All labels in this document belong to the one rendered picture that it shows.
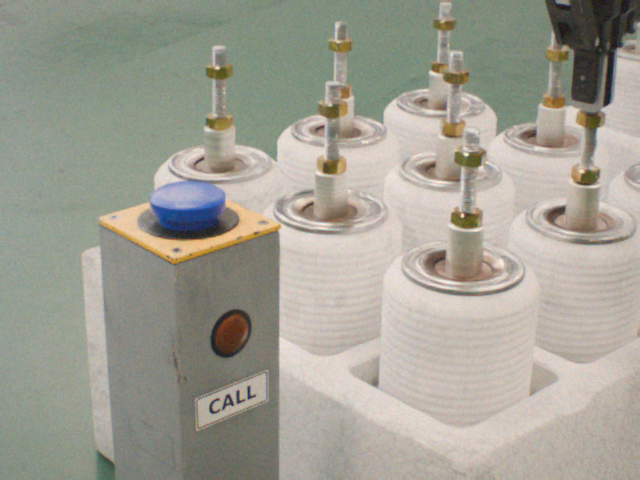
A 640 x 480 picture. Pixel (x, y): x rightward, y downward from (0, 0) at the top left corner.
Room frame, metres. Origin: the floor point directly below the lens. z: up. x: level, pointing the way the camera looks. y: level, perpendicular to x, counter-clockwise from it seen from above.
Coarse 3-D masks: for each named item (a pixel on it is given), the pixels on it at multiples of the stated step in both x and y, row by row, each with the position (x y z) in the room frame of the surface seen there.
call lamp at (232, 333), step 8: (224, 320) 0.59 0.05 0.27; (232, 320) 0.59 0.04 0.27; (240, 320) 0.60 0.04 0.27; (224, 328) 0.59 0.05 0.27; (232, 328) 0.59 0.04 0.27; (240, 328) 0.60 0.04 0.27; (248, 328) 0.60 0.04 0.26; (216, 336) 0.59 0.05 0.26; (224, 336) 0.59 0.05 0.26; (232, 336) 0.59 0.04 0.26; (240, 336) 0.60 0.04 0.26; (216, 344) 0.59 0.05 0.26; (224, 344) 0.59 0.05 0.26; (232, 344) 0.59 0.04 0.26; (240, 344) 0.60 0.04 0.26; (224, 352) 0.59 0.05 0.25; (232, 352) 0.59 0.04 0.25
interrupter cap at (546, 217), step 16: (528, 208) 0.80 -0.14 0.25; (544, 208) 0.80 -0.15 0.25; (560, 208) 0.81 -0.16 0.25; (608, 208) 0.81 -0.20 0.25; (528, 224) 0.78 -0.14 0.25; (544, 224) 0.78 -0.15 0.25; (560, 224) 0.78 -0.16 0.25; (608, 224) 0.78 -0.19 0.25; (624, 224) 0.78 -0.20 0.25; (560, 240) 0.75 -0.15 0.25; (576, 240) 0.75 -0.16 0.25; (592, 240) 0.75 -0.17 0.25; (608, 240) 0.75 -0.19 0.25; (624, 240) 0.76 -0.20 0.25
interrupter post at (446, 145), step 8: (440, 136) 0.87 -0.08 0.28; (448, 136) 0.87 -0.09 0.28; (456, 136) 0.87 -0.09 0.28; (440, 144) 0.87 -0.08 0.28; (448, 144) 0.86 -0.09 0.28; (456, 144) 0.86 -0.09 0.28; (440, 152) 0.87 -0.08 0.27; (448, 152) 0.86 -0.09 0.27; (440, 160) 0.87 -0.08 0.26; (448, 160) 0.86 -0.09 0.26; (440, 168) 0.87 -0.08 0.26; (448, 168) 0.86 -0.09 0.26; (456, 168) 0.86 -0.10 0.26; (440, 176) 0.87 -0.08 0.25; (448, 176) 0.86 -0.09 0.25; (456, 176) 0.86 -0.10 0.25
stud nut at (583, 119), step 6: (582, 114) 0.78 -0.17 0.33; (588, 114) 0.78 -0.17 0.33; (594, 114) 0.78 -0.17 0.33; (600, 114) 0.78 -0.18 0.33; (576, 120) 0.79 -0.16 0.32; (582, 120) 0.78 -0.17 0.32; (588, 120) 0.78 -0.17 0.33; (594, 120) 0.78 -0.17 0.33; (600, 120) 0.78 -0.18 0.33; (582, 126) 0.78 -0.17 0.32; (588, 126) 0.78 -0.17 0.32; (594, 126) 0.78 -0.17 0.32; (600, 126) 0.78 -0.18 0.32
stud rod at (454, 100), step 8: (456, 56) 0.87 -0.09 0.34; (456, 64) 0.87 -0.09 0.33; (448, 88) 0.87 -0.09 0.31; (456, 88) 0.87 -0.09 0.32; (448, 96) 0.87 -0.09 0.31; (456, 96) 0.87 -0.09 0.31; (448, 104) 0.87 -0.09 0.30; (456, 104) 0.87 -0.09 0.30; (448, 112) 0.87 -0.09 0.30; (456, 112) 0.87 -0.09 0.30; (448, 120) 0.87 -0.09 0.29; (456, 120) 0.87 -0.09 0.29
